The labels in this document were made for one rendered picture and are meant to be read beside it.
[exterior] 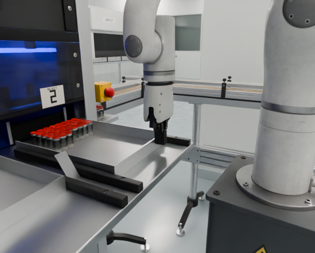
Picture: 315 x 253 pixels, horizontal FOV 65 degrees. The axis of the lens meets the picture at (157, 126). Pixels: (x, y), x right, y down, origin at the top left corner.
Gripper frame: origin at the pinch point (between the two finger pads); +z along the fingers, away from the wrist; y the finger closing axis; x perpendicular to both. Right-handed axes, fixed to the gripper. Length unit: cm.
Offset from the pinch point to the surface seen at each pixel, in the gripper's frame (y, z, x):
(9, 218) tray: 40.0, 2.4, -7.9
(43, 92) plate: 10.1, -12.7, -33.3
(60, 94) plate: 4.2, -11.0, -33.3
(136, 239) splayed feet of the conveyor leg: -40, 82, -39
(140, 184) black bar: 21.3, 2.6, 6.1
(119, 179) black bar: 21.9, 2.2, 1.2
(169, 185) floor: -117, 90, -52
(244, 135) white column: -144, 45, 3
